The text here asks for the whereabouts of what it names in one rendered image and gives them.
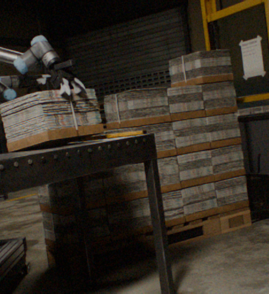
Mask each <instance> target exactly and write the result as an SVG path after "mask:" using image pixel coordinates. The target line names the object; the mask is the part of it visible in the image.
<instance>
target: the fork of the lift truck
mask: <svg viewBox="0 0 269 294"><path fill-rule="evenodd" d="M267 215H268V213H267V210H255V211H250V216H251V220H255V219H259V218H263V217H264V216H267ZM201 234H203V232H202V227H201V226H198V227H195V228H191V229H187V230H185V231H181V232H178V233H174V234H170V235H167V238H168V243H171V242H176V241H178V240H181V239H186V238H190V237H194V236H197V235H201Z"/></svg>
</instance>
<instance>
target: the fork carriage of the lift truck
mask: <svg viewBox="0 0 269 294"><path fill-rule="evenodd" d="M241 176H246V180H247V184H246V185H247V192H248V200H249V209H250V211H255V210H267V213H269V173H252V172H246V173H245V174H244V175H241Z"/></svg>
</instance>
